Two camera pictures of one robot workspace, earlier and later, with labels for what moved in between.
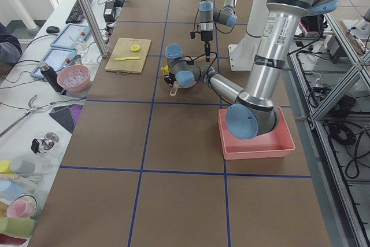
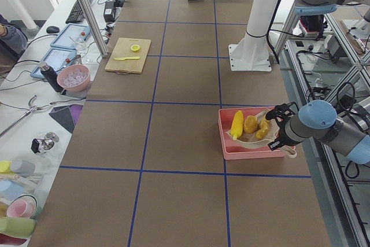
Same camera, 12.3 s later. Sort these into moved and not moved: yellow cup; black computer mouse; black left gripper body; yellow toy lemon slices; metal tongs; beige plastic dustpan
Moved: beige plastic dustpan; black left gripper body
Not moved: yellow cup; metal tongs; black computer mouse; yellow toy lemon slices
